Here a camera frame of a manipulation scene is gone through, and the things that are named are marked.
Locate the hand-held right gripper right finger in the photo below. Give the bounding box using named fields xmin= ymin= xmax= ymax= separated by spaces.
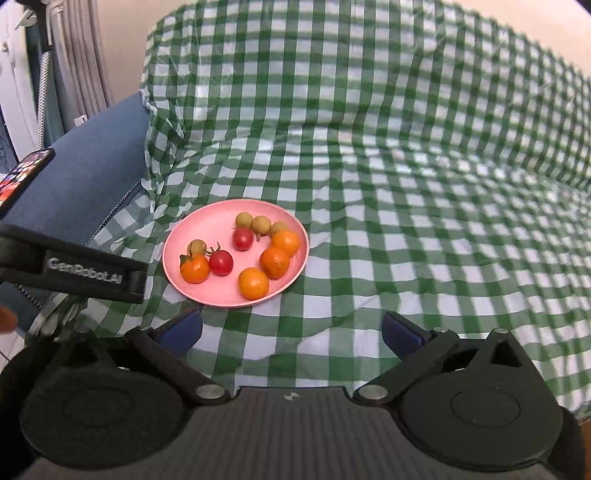
xmin=353 ymin=311 xmax=539 ymax=407

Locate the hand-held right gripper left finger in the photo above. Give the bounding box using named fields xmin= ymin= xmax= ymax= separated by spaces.
xmin=55 ymin=308 xmax=232 ymax=407

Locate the orange fruit with green calyx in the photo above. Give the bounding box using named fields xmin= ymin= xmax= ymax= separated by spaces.
xmin=180 ymin=253 xmax=211 ymax=284

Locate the orange mandarin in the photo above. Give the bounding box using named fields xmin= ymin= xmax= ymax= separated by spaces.
xmin=271 ymin=230 xmax=302 ymax=257
xmin=259 ymin=246 xmax=291 ymax=280
xmin=238 ymin=268 xmax=270 ymax=301

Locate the pink plate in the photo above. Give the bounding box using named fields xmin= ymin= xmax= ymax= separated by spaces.
xmin=161 ymin=198 xmax=310 ymax=308

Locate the blue sofa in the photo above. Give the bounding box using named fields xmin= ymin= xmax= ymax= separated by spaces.
xmin=0 ymin=92 xmax=155 ymax=324

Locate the black smartphone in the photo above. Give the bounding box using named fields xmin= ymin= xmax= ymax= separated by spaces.
xmin=0 ymin=148 xmax=56 ymax=220

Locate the green checked cloth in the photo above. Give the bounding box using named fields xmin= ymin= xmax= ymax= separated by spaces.
xmin=28 ymin=0 xmax=591 ymax=416

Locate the white cabinet door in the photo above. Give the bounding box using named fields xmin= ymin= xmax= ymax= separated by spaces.
xmin=0 ymin=0 xmax=38 ymax=155

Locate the grey curtain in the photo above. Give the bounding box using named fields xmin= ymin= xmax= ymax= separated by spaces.
xmin=46 ymin=0 xmax=115 ymax=133

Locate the black coiled cable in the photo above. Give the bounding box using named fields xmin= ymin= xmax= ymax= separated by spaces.
xmin=17 ymin=282 xmax=48 ymax=309

